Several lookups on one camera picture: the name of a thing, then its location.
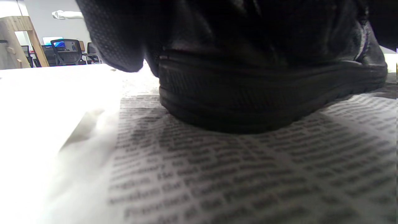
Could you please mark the person's left hand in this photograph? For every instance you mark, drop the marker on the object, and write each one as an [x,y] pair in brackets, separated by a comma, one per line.
[118,34]

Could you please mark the black leather shoe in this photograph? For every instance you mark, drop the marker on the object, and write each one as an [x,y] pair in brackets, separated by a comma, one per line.
[248,99]

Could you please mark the black mesh office chair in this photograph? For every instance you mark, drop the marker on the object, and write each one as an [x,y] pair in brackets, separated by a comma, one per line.
[67,54]
[91,51]

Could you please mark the computer monitor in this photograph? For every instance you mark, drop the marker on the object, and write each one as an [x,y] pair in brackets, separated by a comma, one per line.
[49,40]

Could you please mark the newspaper sheet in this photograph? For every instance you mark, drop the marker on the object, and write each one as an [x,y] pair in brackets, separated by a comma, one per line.
[248,177]

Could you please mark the white wall-mounted object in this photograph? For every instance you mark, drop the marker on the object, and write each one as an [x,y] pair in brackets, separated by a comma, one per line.
[68,14]

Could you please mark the wooden frame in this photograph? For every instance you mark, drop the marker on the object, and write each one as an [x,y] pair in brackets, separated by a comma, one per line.
[18,40]

